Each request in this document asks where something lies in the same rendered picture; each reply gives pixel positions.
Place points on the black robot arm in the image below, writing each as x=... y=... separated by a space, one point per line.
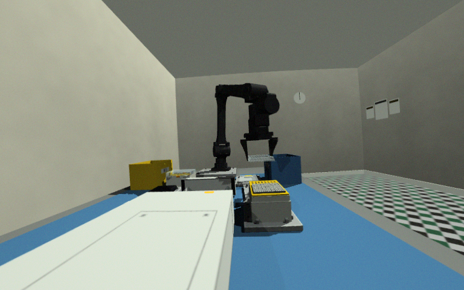
x=264 y=104

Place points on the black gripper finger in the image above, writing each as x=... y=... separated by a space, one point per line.
x=272 y=142
x=245 y=148

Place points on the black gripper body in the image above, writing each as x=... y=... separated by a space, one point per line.
x=251 y=136

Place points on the yellow bin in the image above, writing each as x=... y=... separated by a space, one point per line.
x=145 y=176

